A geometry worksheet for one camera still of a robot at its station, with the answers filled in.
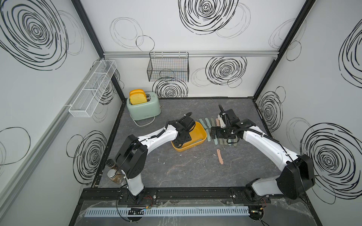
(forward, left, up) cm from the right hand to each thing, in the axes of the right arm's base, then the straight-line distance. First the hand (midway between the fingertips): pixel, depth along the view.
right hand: (217, 134), depth 83 cm
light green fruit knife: (+2, -1, -12) cm, 13 cm away
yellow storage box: (+7, +11, -13) cm, 18 cm away
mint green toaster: (+21, +45, -2) cm, 49 cm away
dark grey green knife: (+18, -1, -13) cm, 22 cm away
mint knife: (+18, +7, -13) cm, 23 cm away
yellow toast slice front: (+23, +52, +8) cm, 57 cm away
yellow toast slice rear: (+27, +52, +10) cm, 60 cm away
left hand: (-1, +19, -7) cm, 20 cm away
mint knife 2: (-5, +6, +4) cm, 9 cm away
